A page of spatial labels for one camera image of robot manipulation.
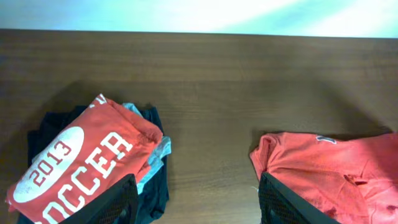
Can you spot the folded red soccer shirt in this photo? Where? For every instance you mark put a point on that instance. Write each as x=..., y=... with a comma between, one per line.
x=97, y=149

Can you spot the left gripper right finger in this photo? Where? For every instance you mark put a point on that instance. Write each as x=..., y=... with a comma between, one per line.
x=280, y=205

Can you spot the orange soccer t-shirt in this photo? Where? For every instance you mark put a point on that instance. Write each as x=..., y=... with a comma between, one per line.
x=352, y=181

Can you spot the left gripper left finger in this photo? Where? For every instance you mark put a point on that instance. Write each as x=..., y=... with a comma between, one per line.
x=118, y=204

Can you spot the folded navy shirt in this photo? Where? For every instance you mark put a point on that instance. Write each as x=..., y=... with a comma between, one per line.
x=150, y=207

